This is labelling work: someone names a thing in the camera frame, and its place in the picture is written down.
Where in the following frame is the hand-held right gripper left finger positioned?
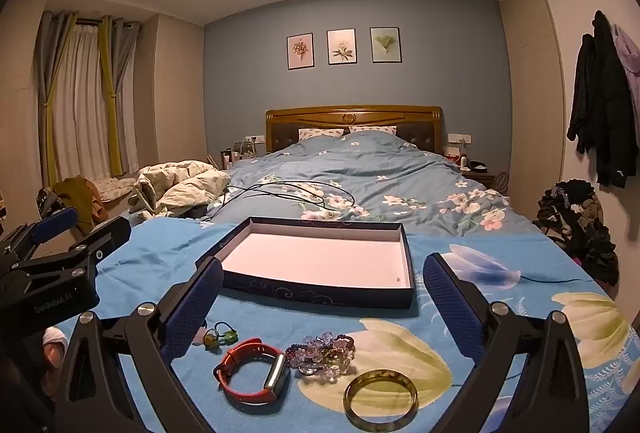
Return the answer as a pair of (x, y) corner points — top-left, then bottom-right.
(50, 257), (224, 433)

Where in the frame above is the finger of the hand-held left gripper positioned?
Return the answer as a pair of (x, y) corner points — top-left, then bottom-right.
(10, 215), (133, 285)
(0, 207), (81, 266)

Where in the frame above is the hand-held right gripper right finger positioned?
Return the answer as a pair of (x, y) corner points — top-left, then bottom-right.
(422, 253), (591, 433)

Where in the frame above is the orange smart watch band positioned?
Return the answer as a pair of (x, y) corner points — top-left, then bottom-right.
(213, 338), (291, 406)

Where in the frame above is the dark purple bead bracelet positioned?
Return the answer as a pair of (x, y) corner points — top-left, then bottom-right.
(285, 334), (357, 365)

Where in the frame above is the pale purple crystal bracelet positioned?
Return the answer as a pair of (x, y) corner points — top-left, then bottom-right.
(287, 332), (353, 376)

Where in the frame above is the dark blue cardboard box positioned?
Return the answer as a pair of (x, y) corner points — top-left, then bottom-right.
(195, 216), (416, 310)

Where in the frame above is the amber bangle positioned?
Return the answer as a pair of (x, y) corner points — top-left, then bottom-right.
(343, 369), (419, 429)

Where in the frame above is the person's left hand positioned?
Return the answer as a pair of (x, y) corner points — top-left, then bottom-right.
(41, 327), (71, 394)

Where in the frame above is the brown garment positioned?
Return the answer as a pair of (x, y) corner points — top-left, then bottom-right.
(52, 176), (109, 234)

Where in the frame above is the cream quilt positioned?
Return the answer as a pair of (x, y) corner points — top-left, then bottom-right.
(132, 159), (232, 219)

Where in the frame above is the grey and yellow curtain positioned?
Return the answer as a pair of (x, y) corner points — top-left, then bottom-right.
(34, 10), (79, 188)
(97, 15), (142, 177)

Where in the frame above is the white sheer curtain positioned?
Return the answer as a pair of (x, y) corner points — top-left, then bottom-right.
(52, 25), (115, 180)

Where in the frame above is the dark wooden nightstand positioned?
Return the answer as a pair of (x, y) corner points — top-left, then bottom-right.
(459, 160), (497, 188)

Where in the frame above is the pile of dark clothes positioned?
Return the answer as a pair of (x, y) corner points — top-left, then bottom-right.
(532, 179), (618, 289)

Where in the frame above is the wooden bed with floral duvet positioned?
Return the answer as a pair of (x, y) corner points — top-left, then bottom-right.
(200, 133), (536, 239)

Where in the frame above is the cluttered nightstand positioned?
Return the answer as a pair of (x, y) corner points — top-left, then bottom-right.
(219, 140), (267, 171)

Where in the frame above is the patterned pillow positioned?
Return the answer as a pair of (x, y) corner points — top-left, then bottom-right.
(298, 128), (345, 142)
(348, 125), (398, 137)

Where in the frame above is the beige wardrobe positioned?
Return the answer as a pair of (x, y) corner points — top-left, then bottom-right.
(500, 0), (566, 220)

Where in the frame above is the wooden headboard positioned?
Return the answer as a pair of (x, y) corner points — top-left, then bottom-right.
(265, 105), (445, 156)

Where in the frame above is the black jacket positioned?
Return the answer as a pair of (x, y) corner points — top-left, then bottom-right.
(566, 10), (638, 188)

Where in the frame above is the framed flower picture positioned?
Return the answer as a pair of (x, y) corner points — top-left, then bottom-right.
(287, 33), (314, 71)
(327, 29), (358, 66)

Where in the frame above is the framed leaf picture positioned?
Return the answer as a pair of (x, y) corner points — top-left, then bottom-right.
(370, 27), (402, 64)

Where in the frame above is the purple jacket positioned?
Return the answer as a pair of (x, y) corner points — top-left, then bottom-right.
(612, 24), (640, 114)

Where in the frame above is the short black cable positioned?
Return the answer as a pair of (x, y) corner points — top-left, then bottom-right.
(520, 275), (596, 285)

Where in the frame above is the long black cable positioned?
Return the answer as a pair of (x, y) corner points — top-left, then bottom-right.
(205, 180), (356, 221)

